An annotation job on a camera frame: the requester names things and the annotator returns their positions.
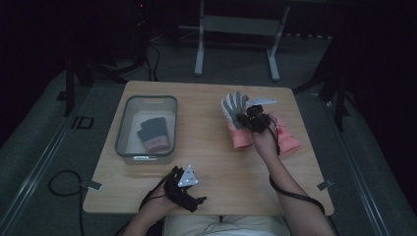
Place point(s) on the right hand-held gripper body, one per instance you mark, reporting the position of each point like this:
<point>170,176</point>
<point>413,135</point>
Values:
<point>257,118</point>

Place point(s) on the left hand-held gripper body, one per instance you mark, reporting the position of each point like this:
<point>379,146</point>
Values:
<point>180,190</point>

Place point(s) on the pink glove grey palm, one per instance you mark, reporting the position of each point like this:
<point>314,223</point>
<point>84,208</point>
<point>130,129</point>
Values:
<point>234,108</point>

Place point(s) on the grey pink knit glove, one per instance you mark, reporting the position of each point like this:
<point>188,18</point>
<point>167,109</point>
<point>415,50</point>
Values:
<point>153,131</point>

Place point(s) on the grey plastic bin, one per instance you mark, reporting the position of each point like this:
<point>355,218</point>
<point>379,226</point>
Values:
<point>131,137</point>

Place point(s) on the person's left hand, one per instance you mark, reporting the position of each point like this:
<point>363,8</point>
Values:
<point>160,205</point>

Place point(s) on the person's right hand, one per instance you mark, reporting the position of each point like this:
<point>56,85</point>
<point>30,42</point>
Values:
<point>265,144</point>

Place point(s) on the person's beige pants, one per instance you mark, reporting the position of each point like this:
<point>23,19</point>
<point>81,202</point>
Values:
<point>226,226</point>

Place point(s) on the black stand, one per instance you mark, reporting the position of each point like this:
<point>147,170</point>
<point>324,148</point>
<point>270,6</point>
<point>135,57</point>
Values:
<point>339,105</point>
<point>69,88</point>

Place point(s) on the grey tape tab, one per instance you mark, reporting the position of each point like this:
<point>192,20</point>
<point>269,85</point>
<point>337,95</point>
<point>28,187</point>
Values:
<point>325,185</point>
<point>93,186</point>

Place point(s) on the white metal stand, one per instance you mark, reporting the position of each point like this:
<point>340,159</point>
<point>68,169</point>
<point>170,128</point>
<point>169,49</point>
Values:
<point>242,25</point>

